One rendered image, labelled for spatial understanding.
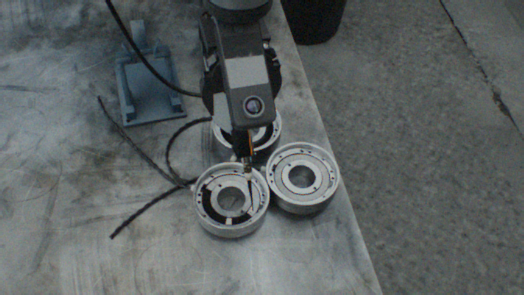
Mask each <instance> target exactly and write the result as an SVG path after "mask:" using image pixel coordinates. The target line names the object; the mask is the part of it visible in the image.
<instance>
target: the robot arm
mask: <svg viewBox="0 0 524 295"><path fill-rule="evenodd" d="M272 5H273V0H204V7H205V8H206V9H199V10H197V16H198V28H199V41H200V48H201V51H202V54H203V57H204V59H205V62H206V65H207V68H208V69H209V71H203V72H202V74H203V76H202V77H201V79H200V93H201V97H202V100H203V103H204V105H205V106H206V108H207V110H208V111H209V113H210V114H211V116H212V117H213V119H214V121H215V122H216V124H217V125H218V126H219V127H220V128H221V129H223V130H224V131H225V132H226V133H230V132H232V130H233V128H234V129H235V130H238V131H246V130H254V129H259V128H264V127H268V126H270V125H271V124H272V123H273V122H274V121H275V120H276V118H277V110H276V106H275V102H274V100H275V99H276V97H277V96H278V93H279V91H280V90H281V86H282V76H281V63H280V61H279V59H275V58H277V54H276V52H275V49H274V48H271V47H270V42H271V35H270V33H269V30H268V28H267V25H266V23H265V21H264V19H263V16H266V15H267V14H268V13H269V12H270V10H271V8H272ZM209 13H210V14H209ZM205 14H207V18H206V19H205V18H203V16H204V15H205ZM273 59H275V60H273Z"/></svg>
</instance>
